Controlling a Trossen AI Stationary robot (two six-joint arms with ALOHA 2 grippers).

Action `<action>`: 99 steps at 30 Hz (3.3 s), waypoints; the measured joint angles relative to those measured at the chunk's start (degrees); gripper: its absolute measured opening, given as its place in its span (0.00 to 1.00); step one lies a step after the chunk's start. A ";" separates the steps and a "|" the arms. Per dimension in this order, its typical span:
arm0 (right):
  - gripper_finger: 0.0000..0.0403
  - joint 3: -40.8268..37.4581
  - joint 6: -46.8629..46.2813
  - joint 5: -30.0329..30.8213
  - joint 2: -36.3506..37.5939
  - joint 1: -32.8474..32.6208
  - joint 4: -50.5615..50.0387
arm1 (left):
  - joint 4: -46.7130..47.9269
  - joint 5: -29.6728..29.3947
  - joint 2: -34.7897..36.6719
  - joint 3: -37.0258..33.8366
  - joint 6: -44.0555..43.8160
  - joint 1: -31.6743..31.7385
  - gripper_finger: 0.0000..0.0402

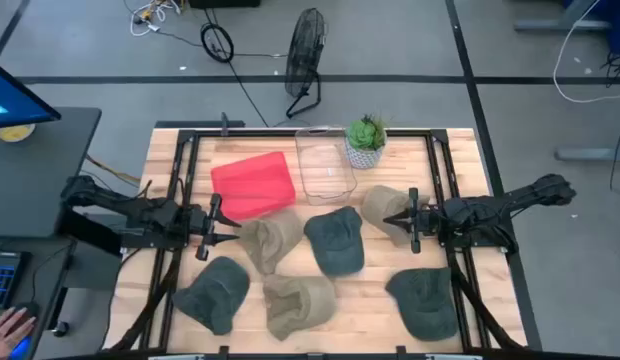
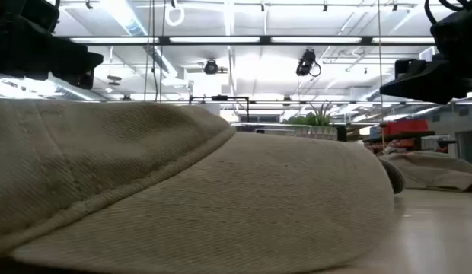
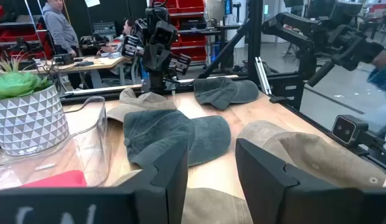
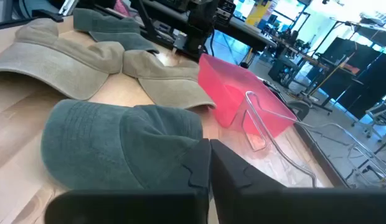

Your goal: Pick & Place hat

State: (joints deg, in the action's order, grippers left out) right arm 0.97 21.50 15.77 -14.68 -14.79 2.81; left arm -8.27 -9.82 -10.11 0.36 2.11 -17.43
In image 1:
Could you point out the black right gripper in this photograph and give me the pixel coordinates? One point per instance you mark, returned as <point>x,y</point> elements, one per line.
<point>425,221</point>

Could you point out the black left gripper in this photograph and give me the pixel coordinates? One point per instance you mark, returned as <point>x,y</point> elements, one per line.
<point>206,227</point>

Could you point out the dark green baseball cap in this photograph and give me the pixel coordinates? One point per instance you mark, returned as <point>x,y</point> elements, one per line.
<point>215,295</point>
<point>336,242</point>
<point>425,305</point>

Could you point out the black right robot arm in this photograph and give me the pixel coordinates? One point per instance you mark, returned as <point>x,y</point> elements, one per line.
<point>515,197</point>

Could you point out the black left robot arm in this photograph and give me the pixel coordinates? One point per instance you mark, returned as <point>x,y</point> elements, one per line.
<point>140,212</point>

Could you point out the khaki baseball cap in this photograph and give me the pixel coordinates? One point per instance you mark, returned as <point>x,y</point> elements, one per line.
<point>297,305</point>
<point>382,202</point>
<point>270,240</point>

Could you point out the red plastic bin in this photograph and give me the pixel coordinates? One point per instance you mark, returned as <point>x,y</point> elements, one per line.
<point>253,186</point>

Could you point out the succulent in patterned white pot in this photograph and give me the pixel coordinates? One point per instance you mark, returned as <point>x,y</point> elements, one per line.
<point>365,142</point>

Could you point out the clear plastic bin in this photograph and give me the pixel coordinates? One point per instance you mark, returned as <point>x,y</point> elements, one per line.
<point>324,165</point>

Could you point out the small black caster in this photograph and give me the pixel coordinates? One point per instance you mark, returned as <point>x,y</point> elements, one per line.
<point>60,328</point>

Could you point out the black floor fan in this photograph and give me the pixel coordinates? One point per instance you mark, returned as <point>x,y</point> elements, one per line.
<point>304,50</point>

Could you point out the dark grey desk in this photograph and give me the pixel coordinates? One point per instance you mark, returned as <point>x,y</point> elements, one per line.
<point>35,175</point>

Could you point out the grey table foot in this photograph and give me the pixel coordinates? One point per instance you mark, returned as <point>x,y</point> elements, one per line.
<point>590,154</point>
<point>545,25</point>

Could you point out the black computer mouse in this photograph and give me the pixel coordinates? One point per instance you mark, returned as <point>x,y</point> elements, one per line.
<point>30,307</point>

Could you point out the laptop keyboard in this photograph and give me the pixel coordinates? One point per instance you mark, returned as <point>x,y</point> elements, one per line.
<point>2,277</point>

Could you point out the yellow bowl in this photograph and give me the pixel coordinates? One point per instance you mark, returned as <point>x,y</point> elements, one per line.
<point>12,133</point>

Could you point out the person's hand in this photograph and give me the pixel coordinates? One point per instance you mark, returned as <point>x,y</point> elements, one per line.
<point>7,330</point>

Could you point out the computer monitor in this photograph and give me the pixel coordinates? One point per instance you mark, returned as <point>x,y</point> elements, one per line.
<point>12,100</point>

